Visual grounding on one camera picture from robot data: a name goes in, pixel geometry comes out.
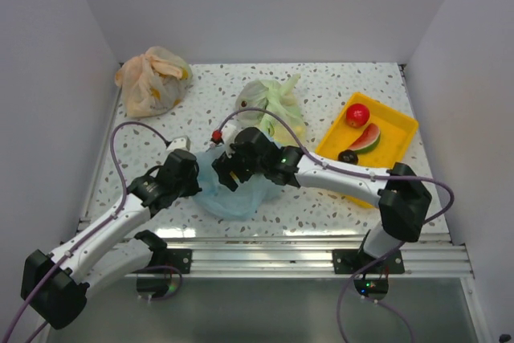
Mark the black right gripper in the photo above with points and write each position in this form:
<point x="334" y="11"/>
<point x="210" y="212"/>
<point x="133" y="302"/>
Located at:
<point x="225" y="165"/>

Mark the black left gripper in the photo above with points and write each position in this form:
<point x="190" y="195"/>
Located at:
<point x="193" y="188"/>

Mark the light blue plastic bag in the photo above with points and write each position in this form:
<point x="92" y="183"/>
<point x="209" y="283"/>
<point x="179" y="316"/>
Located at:
<point x="218" y="200"/>

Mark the dark purple plum fruit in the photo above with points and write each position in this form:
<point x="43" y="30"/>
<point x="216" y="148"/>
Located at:
<point x="348" y="156"/>

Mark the red fruit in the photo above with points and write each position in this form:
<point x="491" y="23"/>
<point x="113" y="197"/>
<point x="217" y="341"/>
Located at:
<point x="357" y="115"/>

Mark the pink red peach slice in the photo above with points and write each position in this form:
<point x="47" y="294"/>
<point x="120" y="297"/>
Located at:
<point x="367" y="141"/>

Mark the small yellow fruit piece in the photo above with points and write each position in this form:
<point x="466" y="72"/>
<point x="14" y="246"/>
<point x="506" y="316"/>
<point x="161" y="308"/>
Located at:
<point x="234" y="177"/>

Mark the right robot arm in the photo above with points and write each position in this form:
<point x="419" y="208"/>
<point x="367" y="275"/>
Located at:
<point x="398" y="194"/>

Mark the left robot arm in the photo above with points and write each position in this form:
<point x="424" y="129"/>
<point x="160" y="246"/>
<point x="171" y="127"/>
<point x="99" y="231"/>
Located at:
<point x="57" y="285"/>

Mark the green avocado plastic bag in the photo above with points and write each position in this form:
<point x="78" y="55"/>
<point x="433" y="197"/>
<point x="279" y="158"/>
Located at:
<point x="277" y="98"/>

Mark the orange plastic bag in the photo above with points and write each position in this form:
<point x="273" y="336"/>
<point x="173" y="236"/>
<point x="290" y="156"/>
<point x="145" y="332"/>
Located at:
<point x="153" y="83"/>

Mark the yellow plastic tray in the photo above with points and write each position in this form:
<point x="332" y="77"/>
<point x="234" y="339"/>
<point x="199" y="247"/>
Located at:
<point x="397" y="132"/>

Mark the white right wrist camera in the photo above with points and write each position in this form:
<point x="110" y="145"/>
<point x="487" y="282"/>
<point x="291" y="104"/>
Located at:
<point x="224" y="137"/>

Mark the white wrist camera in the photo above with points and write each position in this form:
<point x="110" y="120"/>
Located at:
<point x="224" y="137"/>
<point x="182" y="142"/>

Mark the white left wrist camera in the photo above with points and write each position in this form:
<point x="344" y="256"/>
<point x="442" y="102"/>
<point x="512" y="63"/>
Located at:
<point x="182" y="142"/>

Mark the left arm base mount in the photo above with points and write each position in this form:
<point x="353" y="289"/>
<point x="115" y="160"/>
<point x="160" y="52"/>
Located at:
<point x="147" y="253"/>

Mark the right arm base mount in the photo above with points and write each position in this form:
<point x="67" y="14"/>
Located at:
<point x="371" y="265"/>

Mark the aluminium table edge rail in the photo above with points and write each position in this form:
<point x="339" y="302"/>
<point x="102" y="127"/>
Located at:
<point x="297" y="254"/>

